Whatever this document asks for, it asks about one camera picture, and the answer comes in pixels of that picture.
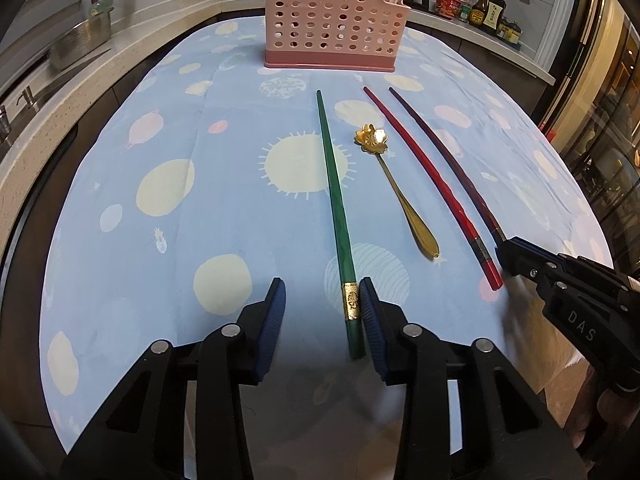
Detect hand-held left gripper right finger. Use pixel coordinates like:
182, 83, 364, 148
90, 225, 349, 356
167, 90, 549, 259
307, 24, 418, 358
357, 276, 588, 480

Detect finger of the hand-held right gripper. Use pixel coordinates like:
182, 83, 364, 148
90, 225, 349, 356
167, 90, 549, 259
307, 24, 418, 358
510, 236, 640, 293
497, 240, 558, 286

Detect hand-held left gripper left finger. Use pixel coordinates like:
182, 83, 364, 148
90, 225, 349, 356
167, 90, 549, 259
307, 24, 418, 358
60, 277, 287, 480

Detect dark purple chopstick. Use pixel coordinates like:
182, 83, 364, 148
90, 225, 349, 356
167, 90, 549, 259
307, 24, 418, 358
389, 86, 508, 247

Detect green chopstick with gold band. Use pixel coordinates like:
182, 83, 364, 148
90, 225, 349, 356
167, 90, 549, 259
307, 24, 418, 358
315, 90, 366, 360

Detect pink perforated utensil holder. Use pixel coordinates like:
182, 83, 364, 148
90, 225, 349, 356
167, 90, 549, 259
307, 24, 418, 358
263, 0, 410, 72

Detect red chopstick with dark end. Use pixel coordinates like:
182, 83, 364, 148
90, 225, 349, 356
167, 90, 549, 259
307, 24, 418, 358
362, 86, 503, 290

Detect blue dotted tablecloth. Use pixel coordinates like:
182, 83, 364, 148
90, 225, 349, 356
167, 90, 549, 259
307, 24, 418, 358
37, 15, 618, 461

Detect glass sliding door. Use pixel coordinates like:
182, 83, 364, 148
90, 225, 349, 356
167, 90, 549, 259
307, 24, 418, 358
535, 0, 640, 281

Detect gold flower spoon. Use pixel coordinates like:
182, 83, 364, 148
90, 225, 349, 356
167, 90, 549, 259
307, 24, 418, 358
354, 122, 441, 261

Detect dark soy sauce bottle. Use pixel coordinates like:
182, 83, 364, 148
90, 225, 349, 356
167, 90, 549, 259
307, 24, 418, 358
482, 0, 507, 36

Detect brown sauce bottle yellow cap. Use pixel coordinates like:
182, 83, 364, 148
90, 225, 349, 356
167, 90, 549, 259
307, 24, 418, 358
467, 0, 493, 28

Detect stainless steel pot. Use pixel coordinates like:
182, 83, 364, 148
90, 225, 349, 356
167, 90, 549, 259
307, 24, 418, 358
49, 10, 112, 71

